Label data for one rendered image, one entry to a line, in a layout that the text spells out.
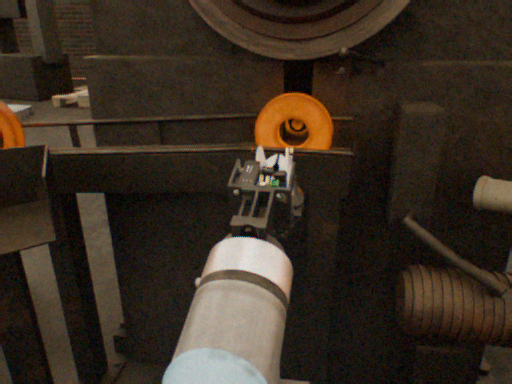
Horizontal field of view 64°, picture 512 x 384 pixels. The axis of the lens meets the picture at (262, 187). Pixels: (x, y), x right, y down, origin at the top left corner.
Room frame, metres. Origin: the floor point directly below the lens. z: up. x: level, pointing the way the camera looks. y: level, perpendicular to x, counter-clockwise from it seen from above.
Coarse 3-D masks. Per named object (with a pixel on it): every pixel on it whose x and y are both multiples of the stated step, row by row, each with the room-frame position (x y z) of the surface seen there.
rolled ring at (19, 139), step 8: (0, 104) 0.92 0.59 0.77; (0, 112) 0.90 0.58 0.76; (8, 112) 0.92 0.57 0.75; (0, 120) 0.90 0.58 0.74; (8, 120) 0.90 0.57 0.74; (16, 120) 0.92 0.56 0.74; (0, 128) 0.90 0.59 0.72; (8, 128) 0.90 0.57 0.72; (16, 128) 0.91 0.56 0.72; (8, 136) 0.90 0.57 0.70; (16, 136) 0.90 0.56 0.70; (24, 136) 0.93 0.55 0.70; (8, 144) 0.90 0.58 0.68; (16, 144) 0.90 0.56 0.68; (24, 144) 0.92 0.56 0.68
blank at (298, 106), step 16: (288, 96) 0.79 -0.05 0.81; (304, 96) 0.79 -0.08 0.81; (272, 112) 0.80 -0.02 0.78; (288, 112) 0.79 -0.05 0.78; (304, 112) 0.78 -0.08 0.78; (320, 112) 0.78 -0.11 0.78; (256, 128) 0.80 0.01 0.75; (272, 128) 0.80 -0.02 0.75; (320, 128) 0.78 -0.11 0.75; (256, 144) 0.80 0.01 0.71; (272, 144) 0.80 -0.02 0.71; (304, 144) 0.80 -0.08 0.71; (320, 144) 0.78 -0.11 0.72
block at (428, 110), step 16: (400, 112) 0.74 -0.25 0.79; (416, 112) 0.72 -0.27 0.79; (432, 112) 0.72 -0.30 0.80; (400, 128) 0.73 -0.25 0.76; (416, 128) 0.72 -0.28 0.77; (432, 128) 0.71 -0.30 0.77; (400, 144) 0.72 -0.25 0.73; (416, 144) 0.72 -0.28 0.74; (432, 144) 0.71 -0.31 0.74; (400, 160) 0.72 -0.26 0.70; (416, 160) 0.72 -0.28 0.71; (432, 160) 0.71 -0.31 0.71; (400, 176) 0.72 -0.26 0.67; (416, 176) 0.71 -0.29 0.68; (432, 176) 0.71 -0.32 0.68; (400, 192) 0.72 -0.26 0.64; (416, 192) 0.71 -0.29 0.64; (432, 192) 0.71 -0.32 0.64; (384, 208) 0.78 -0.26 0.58; (400, 208) 0.72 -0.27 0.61; (416, 208) 0.71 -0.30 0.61; (400, 224) 0.72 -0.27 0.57
